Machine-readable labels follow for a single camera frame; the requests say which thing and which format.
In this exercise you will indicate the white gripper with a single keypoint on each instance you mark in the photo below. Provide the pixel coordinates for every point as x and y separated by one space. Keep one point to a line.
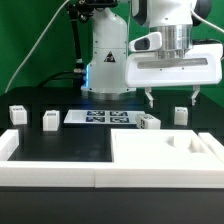
200 66

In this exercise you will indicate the white square table top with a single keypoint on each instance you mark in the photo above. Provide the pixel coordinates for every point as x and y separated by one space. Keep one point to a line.
142 146

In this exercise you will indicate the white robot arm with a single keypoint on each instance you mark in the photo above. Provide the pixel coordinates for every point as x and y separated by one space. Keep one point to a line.
164 57

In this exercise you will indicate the white marker plate with tags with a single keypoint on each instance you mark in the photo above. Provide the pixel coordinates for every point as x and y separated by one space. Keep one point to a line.
101 117

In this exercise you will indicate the white U-shaped fence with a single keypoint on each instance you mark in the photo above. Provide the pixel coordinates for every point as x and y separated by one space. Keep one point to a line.
110 174

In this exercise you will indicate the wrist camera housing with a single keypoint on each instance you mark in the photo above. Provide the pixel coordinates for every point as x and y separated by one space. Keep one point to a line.
147 43

